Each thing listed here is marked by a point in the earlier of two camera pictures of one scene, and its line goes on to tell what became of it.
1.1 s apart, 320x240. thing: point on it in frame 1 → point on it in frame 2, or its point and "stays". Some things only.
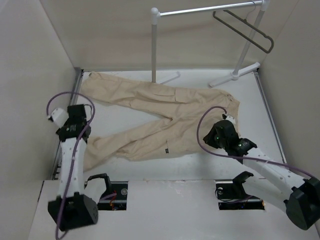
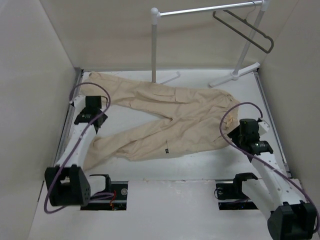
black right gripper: [208, 138] → [233, 135]
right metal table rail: [271, 118] stays
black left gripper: [67, 122] → [104, 118]
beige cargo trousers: [189, 115] stays
